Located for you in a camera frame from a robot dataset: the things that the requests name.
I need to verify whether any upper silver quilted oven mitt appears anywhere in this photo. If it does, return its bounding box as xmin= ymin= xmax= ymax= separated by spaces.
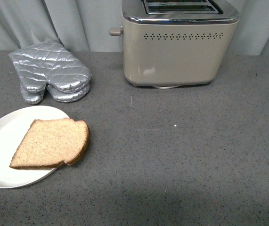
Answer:
xmin=9 ymin=40 xmax=91 ymax=93

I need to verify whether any lower silver quilted oven mitt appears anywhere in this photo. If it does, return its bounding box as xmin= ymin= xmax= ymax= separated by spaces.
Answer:
xmin=20 ymin=83 xmax=90 ymax=105

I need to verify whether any grey curtain backdrop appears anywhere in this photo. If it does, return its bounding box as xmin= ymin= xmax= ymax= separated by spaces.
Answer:
xmin=0 ymin=0 xmax=269 ymax=57

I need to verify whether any brown bread slice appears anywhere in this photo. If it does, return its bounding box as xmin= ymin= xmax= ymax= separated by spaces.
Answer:
xmin=9 ymin=118 xmax=90 ymax=170

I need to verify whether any cream two-slot toaster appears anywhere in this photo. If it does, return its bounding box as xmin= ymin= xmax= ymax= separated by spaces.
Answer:
xmin=109 ymin=0 xmax=239 ymax=88

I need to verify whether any white round plate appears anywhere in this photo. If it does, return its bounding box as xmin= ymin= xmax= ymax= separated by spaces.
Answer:
xmin=0 ymin=105 xmax=69 ymax=189

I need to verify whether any silver quilted oven mitt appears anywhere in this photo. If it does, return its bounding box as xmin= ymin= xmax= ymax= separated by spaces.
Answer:
xmin=9 ymin=40 xmax=91 ymax=93
xmin=20 ymin=83 xmax=90 ymax=105

